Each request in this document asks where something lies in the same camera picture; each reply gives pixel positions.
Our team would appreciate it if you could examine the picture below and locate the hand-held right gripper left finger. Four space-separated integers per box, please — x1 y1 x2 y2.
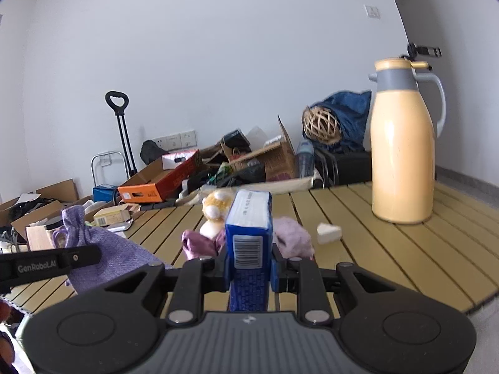
103 248 235 326

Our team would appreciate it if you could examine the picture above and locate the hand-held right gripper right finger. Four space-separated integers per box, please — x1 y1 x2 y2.
270 243 394 326

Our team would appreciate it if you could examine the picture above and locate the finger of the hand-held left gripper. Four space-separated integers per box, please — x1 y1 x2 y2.
58 243 103 272

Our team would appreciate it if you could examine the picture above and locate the lavender drawstring pouch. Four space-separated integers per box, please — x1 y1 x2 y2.
52 205 173 295

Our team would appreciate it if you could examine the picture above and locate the light purple fluffy towel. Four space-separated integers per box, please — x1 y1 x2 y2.
273 218 315 260

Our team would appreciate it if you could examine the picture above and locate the blue carton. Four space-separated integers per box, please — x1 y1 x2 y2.
224 189 274 313

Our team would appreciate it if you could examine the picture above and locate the person's left hand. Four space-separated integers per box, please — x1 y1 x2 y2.
0 300 16 365

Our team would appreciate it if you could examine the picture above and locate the pale wooden block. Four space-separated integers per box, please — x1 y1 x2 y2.
26 224 56 252

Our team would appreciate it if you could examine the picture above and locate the purple satin cloth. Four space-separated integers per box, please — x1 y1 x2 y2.
182 229 227 261

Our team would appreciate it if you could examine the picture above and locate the pale green box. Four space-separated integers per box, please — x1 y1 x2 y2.
93 204 132 227

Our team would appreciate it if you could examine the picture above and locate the brown cardboard box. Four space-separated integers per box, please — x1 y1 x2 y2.
0 199 67 242
23 179 81 206

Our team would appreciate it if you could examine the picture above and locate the yellow plush toy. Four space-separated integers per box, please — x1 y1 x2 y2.
201 189 238 241

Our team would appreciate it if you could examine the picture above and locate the blue box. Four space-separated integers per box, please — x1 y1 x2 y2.
93 184 119 204

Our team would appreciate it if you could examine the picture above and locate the black cloth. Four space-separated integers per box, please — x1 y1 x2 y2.
216 163 266 188

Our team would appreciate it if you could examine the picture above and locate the olive folding table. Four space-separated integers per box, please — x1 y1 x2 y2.
7 181 499 317

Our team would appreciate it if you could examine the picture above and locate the orange cardboard box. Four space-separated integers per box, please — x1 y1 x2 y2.
117 150 204 204

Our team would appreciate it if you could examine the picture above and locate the open cardboard box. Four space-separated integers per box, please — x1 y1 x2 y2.
228 114 297 182

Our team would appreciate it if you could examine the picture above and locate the grey water bottle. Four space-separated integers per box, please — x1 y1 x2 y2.
296 140 316 180

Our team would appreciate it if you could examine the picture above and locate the small black bag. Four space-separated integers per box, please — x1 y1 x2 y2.
140 140 169 165

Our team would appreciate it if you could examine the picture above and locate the black suitcase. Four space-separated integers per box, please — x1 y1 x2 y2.
313 150 373 188

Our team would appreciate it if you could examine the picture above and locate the black rectangular case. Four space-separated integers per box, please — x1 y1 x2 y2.
222 129 251 153

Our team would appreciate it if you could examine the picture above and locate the woven rattan ball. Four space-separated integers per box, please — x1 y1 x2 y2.
303 105 341 143

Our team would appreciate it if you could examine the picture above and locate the cream thermos jug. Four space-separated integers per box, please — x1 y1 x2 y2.
369 58 447 225

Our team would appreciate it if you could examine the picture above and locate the blue fabric bag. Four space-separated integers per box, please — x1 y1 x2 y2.
312 90 372 153

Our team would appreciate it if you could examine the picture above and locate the black trolley handle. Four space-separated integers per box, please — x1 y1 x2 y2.
105 91 138 178

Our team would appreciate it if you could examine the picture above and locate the wall socket panel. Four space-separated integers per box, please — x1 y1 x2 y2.
152 129 197 153

